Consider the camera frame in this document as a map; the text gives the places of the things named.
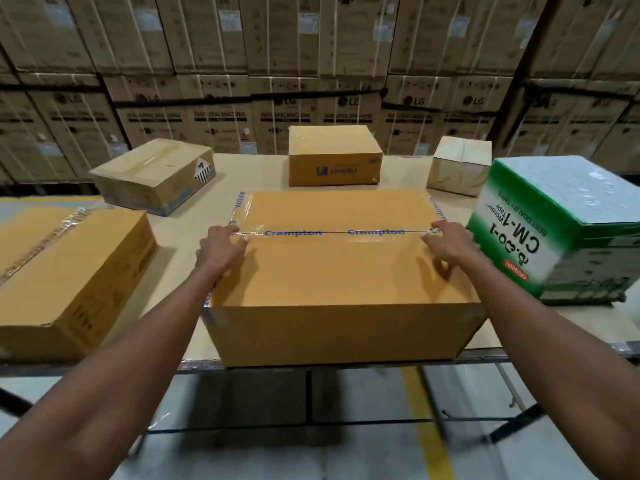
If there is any large yellow cardboard box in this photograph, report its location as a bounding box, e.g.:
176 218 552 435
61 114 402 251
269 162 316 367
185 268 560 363
202 189 489 368

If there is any person's right hand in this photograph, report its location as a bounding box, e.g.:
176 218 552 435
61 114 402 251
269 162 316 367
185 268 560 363
421 220 484 277

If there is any wall of strapped appliance cartons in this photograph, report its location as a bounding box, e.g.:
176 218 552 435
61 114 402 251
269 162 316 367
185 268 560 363
0 0 640 185

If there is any taped box with hazard label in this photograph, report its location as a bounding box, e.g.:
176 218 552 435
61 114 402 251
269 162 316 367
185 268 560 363
89 138 217 217

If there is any person's right forearm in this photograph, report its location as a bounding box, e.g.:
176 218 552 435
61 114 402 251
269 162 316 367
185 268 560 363
452 252 640 480

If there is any small pale cardboard box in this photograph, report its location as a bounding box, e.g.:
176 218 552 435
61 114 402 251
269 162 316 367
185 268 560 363
426 136 493 198

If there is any green white CM-1 box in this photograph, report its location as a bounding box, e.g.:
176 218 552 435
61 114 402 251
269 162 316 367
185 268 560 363
465 155 640 307

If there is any person's left forearm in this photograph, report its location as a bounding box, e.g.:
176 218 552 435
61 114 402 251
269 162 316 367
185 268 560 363
0 264 236 480

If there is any yellow-brown box with printed tape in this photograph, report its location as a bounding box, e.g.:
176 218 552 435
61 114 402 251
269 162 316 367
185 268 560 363
0 207 159 363

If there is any blue logo yellow cardboard box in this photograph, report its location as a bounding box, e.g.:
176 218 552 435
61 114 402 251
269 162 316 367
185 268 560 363
288 125 385 187

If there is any person's left hand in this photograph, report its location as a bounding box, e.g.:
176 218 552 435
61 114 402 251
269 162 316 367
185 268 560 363
195 224 250 283

